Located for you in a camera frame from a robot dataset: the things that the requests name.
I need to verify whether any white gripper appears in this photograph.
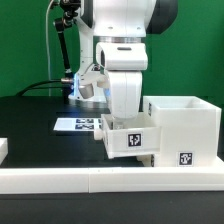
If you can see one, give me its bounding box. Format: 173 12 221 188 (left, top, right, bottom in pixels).
78 42 148 121

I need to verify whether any white drawer back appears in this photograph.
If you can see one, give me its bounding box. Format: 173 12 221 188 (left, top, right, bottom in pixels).
94 112 161 159

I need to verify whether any white drawer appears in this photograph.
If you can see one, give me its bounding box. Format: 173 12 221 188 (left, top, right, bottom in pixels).
137 154 154 167
94 112 161 159

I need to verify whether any white drawer cabinet box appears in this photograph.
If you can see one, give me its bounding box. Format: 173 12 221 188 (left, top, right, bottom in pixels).
143 96 221 167

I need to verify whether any white tag sheet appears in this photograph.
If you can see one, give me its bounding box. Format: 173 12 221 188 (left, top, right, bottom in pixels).
54 118 101 131

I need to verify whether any white L-shaped fence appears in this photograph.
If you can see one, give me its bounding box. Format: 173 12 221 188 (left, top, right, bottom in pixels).
0 138 224 194

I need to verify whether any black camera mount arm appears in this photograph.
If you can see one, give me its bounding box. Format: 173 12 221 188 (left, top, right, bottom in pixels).
54 0 81 78

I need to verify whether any white cable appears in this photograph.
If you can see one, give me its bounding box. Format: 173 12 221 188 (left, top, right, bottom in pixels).
45 0 55 98

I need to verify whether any black cable bundle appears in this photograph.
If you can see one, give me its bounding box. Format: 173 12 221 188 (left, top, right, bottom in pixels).
15 77 75 98

